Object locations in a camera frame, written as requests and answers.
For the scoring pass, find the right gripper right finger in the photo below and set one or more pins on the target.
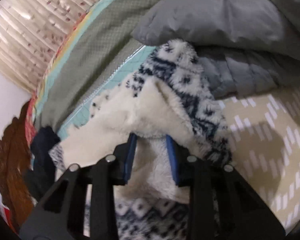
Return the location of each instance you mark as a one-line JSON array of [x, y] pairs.
[[222, 204]]

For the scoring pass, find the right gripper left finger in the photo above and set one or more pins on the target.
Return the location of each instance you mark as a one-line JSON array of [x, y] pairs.
[[80, 204]]

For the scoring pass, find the white navy patterned fleece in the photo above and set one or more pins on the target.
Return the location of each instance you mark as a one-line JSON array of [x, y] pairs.
[[168, 95]]

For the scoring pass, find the dark navy folded garment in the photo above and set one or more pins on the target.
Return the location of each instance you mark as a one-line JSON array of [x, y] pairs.
[[42, 175]]

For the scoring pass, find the carved wooden headboard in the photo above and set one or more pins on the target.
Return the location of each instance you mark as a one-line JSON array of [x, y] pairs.
[[14, 161]]

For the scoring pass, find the grey puffer jacket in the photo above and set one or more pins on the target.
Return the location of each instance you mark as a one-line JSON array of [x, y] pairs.
[[246, 47]]

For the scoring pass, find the floral beige curtain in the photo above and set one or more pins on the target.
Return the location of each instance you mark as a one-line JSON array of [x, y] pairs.
[[31, 31]]

